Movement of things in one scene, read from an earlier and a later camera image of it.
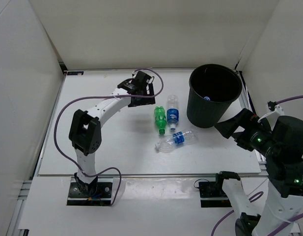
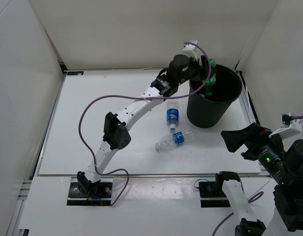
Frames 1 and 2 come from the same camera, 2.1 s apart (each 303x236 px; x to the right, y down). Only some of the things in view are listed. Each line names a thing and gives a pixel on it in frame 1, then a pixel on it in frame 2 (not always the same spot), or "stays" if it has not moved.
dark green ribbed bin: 212,88 stays
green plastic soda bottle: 160,119 -> 209,83
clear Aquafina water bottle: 180,138 stays
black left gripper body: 144,92 -> 193,71
